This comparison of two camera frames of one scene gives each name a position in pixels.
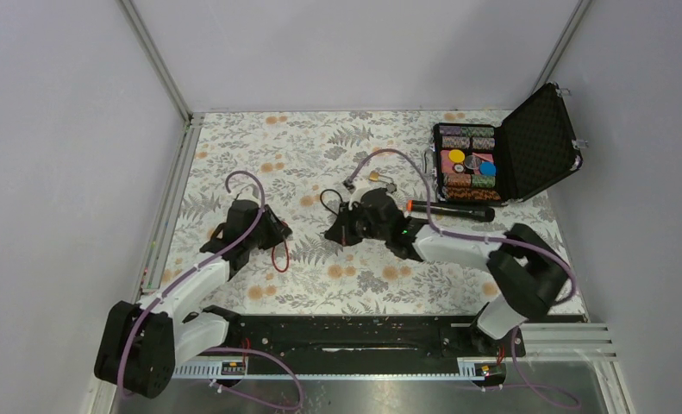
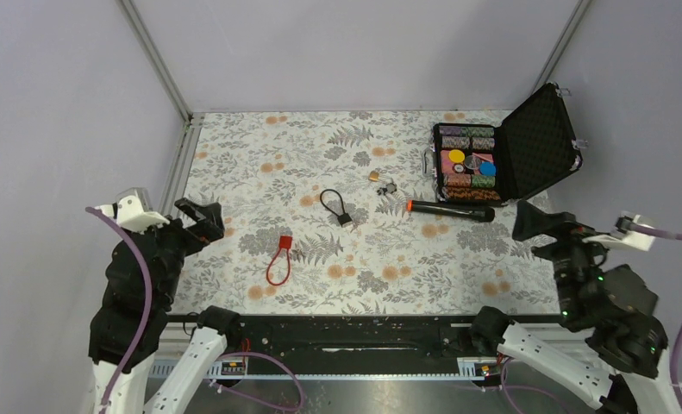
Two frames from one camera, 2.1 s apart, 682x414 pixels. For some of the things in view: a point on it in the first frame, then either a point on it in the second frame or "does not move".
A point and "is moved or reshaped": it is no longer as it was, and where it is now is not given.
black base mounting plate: [367, 335] does not move
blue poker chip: [488, 168] does not move
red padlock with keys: [288, 259] is moved or reshaped
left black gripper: [278, 231] to [203, 232]
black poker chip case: [505, 162] does not move
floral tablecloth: [303, 167] does not move
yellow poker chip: [456, 155] does not move
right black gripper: [341, 231] to [529, 219]
